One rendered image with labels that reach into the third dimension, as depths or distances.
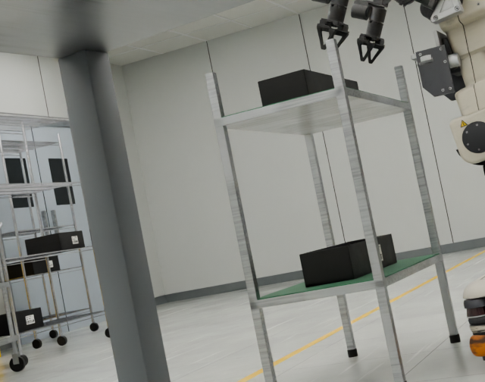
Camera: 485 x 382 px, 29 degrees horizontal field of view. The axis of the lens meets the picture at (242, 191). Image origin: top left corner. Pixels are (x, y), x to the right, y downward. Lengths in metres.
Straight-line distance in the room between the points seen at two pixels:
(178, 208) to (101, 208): 10.61
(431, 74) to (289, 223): 7.95
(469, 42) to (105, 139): 2.33
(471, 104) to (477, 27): 0.26
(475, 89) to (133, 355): 2.32
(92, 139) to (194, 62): 10.57
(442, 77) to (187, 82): 8.55
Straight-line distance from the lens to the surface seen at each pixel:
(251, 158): 11.22
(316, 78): 3.28
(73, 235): 7.69
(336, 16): 3.21
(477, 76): 3.24
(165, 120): 11.71
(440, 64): 3.21
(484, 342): 3.03
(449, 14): 3.10
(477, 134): 3.19
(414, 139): 3.78
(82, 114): 1.04
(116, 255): 1.02
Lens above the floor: 0.53
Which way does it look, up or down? 3 degrees up
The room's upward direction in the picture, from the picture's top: 11 degrees counter-clockwise
